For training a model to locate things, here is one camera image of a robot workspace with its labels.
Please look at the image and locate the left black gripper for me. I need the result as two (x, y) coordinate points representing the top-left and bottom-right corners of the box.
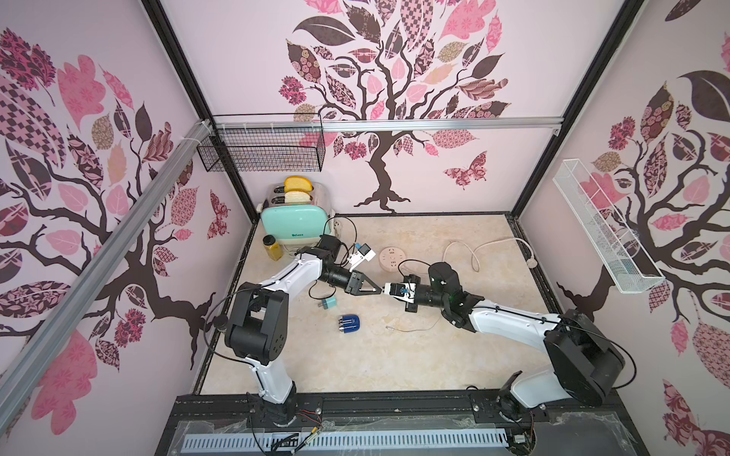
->
(314, 265), (379, 296)

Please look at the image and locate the white USB charging cable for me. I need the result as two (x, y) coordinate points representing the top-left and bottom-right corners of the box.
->
(385, 310), (446, 334)

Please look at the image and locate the teal USB charger adapter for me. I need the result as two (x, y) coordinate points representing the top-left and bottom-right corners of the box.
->
(319, 296), (338, 310)

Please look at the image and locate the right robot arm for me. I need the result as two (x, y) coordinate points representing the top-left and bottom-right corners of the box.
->
(383, 261), (625, 422)

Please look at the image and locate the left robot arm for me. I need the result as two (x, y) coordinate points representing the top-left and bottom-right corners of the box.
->
(224, 235), (382, 426)

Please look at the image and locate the blue electric shaver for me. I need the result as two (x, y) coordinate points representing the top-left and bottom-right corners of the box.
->
(338, 315), (361, 334)

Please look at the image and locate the pink round power strip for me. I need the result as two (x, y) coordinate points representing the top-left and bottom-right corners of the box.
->
(378, 246), (406, 273)

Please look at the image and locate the mint green toaster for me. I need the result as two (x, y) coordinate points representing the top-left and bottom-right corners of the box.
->
(257, 182), (335, 245)

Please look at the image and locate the yellow bottle black cap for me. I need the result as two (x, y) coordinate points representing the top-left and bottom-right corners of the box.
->
(262, 235), (283, 261)

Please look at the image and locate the pale toast slice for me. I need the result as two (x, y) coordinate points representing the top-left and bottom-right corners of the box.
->
(284, 190), (312, 204)

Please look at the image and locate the yellow toast slice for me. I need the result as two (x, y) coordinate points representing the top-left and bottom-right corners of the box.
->
(284, 176), (314, 193)

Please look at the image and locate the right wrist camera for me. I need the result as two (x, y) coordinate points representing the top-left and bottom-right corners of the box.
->
(395, 282), (417, 302)

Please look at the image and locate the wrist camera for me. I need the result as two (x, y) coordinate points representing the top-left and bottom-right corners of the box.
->
(348, 243), (376, 272)
(395, 282), (417, 302)

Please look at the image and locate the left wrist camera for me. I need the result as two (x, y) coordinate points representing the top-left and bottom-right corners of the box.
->
(348, 243), (376, 272)

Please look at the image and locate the power strip white cord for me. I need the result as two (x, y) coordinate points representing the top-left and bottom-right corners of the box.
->
(404, 236), (540, 275)

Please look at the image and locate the white slotted cable duct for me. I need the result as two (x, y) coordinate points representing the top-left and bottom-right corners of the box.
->
(177, 429), (509, 455)

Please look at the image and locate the black wire basket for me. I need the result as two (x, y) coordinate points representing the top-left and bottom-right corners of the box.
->
(197, 108), (326, 172)

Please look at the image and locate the back aluminium frame bar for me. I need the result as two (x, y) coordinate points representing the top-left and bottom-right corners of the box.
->
(217, 117), (564, 132)

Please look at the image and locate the aluminium frame bar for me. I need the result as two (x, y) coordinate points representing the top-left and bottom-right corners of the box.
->
(217, 117), (564, 132)
(1, 120), (213, 431)

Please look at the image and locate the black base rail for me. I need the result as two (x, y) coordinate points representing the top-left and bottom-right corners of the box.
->
(154, 387), (648, 455)

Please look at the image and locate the white wire shelf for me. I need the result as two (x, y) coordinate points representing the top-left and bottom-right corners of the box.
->
(553, 159), (665, 294)

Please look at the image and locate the left aluminium frame bar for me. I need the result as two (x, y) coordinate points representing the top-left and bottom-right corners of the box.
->
(1, 120), (213, 431)

